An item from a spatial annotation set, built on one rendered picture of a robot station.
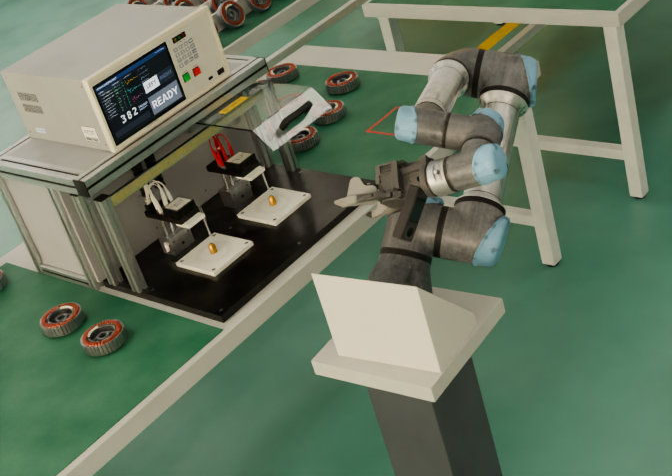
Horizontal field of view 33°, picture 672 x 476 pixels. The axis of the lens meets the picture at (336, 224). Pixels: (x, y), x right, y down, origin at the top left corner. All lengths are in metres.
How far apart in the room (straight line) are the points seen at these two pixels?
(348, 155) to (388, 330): 1.05
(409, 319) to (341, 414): 1.28
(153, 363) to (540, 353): 1.36
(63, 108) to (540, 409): 1.59
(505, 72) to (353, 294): 0.65
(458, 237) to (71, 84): 1.07
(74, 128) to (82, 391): 0.70
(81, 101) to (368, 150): 0.89
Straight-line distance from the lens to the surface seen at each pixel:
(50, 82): 3.02
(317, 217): 3.06
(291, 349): 3.95
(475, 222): 2.49
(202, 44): 3.11
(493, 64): 2.70
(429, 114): 2.37
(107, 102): 2.92
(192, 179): 3.29
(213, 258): 3.01
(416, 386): 2.42
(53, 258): 3.27
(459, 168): 2.28
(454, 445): 2.67
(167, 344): 2.81
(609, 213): 4.23
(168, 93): 3.04
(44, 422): 2.74
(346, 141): 3.46
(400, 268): 2.47
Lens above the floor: 2.24
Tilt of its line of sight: 29 degrees down
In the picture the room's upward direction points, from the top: 17 degrees counter-clockwise
